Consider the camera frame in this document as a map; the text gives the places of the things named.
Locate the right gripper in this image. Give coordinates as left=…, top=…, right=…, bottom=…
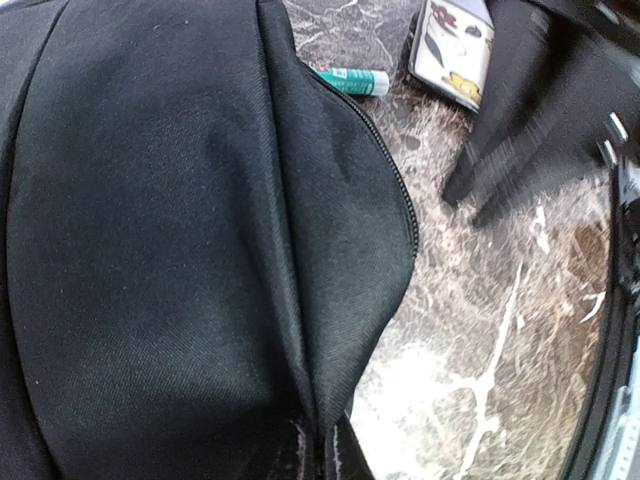
left=442, top=1, right=639, bottom=228

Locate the black backpack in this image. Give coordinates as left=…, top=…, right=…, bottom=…
left=1, top=1, right=419, bottom=479

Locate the floral ceramic tile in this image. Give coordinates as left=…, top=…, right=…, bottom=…
left=409, top=0, right=494, bottom=112

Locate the green cap glue stick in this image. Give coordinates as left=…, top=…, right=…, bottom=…
left=312, top=67, right=390, bottom=97

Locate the white slotted cable duct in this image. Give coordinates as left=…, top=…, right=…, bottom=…
left=592, top=386, right=639, bottom=480

